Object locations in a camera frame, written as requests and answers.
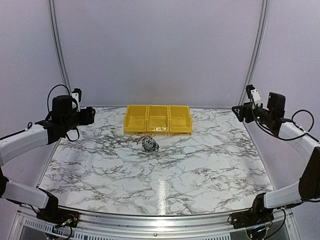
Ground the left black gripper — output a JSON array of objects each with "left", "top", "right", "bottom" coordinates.
[{"left": 62, "top": 106, "right": 96, "bottom": 133}]

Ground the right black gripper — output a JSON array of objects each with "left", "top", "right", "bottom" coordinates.
[{"left": 231, "top": 102, "right": 272, "bottom": 125}]

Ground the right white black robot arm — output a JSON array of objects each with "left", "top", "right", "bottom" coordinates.
[{"left": 231, "top": 88, "right": 320, "bottom": 224}]

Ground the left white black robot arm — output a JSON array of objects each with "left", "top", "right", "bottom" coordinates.
[{"left": 0, "top": 92, "right": 96, "bottom": 223}]

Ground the left yellow bin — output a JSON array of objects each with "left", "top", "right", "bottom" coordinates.
[{"left": 124, "top": 105, "right": 149, "bottom": 133}]

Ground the yellow bin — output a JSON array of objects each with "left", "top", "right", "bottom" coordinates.
[
  {"left": 124, "top": 105, "right": 149, "bottom": 133},
  {"left": 169, "top": 105, "right": 193, "bottom": 134},
  {"left": 146, "top": 105, "right": 170, "bottom": 133}
]

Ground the right yellow bin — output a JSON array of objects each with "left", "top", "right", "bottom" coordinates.
[{"left": 169, "top": 105, "right": 193, "bottom": 134}]

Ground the middle yellow bin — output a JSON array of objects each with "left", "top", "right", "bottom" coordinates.
[{"left": 146, "top": 105, "right": 170, "bottom": 133}]

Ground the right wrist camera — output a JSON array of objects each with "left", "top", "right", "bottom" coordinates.
[{"left": 245, "top": 84, "right": 262, "bottom": 107}]

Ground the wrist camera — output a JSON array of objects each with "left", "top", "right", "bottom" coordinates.
[
  {"left": 245, "top": 84, "right": 262, "bottom": 107},
  {"left": 71, "top": 88, "right": 82, "bottom": 112}
]

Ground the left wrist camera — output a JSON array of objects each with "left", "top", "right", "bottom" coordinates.
[{"left": 71, "top": 88, "right": 82, "bottom": 112}]

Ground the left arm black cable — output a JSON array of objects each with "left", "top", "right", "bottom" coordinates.
[{"left": 46, "top": 84, "right": 80, "bottom": 142}]

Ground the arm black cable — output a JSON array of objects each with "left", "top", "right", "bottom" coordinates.
[
  {"left": 289, "top": 109, "right": 315, "bottom": 133},
  {"left": 46, "top": 84, "right": 80, "bottom": 142}
]

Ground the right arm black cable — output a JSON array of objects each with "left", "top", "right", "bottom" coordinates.
[{"left": 289, "top": 109, "right": 315, "bottom": 133}]

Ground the right aluminium corner post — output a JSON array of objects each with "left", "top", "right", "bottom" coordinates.
[{"left": 238, "top": 0, "right": 270, "bottom": 105}]

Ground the aluminium corner post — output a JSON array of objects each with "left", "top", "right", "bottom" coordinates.
[
  {"left": 238, "top": 0, "right": 270, "bottom": 105},
  {"left": 47, "top": 0, "right": 71, "bottom": 91}
]

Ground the left aluminium corner post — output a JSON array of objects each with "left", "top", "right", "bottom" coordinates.
[{"left": 47, "top": 0, "right": 71, "bottom": 91}]

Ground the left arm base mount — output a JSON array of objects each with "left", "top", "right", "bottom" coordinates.
[{"left": 36, "top": 208, "right": 80, "bottom": 228}]

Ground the aluminium front frame rail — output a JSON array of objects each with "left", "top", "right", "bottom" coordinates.
[{"left": 8, "top": 205, "right": 301, "bottom": 240}]

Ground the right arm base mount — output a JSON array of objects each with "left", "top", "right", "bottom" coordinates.
[{"left": 227, "top": 209, "right": 274, "bottom": 229}]

